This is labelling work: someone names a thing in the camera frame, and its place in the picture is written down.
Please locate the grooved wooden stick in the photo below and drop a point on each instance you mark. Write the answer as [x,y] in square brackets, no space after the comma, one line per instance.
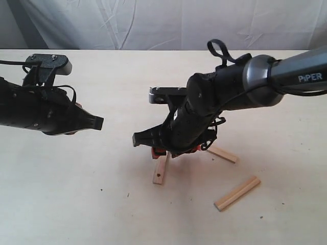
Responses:
[237,193]

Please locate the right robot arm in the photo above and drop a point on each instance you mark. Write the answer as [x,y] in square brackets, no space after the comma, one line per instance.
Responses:
[249,82]

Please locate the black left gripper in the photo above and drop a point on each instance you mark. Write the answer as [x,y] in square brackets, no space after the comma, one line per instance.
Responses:
[49,110]

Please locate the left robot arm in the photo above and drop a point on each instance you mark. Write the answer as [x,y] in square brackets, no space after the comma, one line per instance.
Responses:
[5,103]

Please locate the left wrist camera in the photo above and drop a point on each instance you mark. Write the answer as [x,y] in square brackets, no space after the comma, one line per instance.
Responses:
[44,68]

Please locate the plain wooden stick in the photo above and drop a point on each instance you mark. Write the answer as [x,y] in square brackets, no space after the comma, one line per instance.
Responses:
[223,154]

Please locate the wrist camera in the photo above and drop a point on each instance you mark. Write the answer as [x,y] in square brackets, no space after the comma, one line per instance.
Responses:
[166,95]
[44,68]

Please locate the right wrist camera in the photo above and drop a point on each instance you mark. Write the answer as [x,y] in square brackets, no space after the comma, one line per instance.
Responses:
[166,95]

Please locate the white backdrop cloth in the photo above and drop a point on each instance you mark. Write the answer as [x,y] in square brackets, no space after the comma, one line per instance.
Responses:
[162,25]

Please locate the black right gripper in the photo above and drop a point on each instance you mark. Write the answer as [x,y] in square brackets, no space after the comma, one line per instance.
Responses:
[186,133]

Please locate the wooden stick with holes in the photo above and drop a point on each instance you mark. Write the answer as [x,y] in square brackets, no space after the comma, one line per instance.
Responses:
[161,165]

